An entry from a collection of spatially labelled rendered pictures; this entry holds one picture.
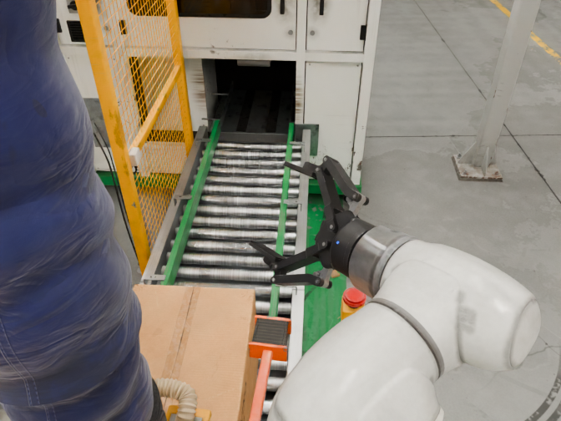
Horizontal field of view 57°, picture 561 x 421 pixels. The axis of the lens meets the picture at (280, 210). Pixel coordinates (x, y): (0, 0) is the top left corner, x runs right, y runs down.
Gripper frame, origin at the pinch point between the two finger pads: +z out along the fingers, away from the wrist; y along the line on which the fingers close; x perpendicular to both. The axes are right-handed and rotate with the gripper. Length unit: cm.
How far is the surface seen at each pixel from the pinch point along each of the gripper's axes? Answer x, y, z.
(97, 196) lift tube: 28.7, -5.8, -3.0
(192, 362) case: -37, -54, 50
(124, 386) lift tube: 12.6, -32.3, 0.8
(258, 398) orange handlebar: -22.9, -38.5, 8.3
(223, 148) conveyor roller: -120, 5, 207
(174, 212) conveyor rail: -78, -34, 160
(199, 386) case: -36, -57, 42
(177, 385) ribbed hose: -15, -46, 25
